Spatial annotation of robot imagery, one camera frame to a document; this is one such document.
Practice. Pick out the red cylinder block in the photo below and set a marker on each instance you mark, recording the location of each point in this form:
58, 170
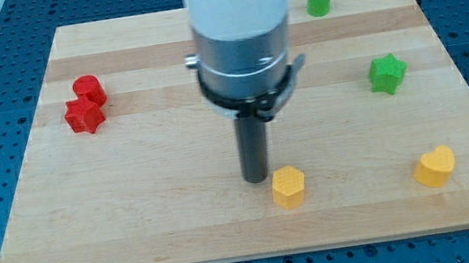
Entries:
89, 87

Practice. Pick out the red star block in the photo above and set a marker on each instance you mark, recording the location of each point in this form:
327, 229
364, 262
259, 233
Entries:
83, 115

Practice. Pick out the yellow hexagon block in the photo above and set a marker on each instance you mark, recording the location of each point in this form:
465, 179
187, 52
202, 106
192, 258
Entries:
288, 187

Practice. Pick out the green star block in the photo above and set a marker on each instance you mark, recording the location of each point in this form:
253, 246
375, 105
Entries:
386, 74

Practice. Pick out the green cylinder block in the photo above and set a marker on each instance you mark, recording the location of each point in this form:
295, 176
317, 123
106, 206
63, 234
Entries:
318, 8

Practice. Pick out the wooden board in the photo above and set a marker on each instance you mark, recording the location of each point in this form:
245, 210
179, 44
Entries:
160, 181

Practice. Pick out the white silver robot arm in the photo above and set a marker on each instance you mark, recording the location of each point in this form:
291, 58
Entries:
241, 54

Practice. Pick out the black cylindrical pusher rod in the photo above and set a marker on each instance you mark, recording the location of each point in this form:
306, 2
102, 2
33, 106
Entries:
251, 140

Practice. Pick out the yellow heart block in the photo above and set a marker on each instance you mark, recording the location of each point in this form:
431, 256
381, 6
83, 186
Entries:
435, 168

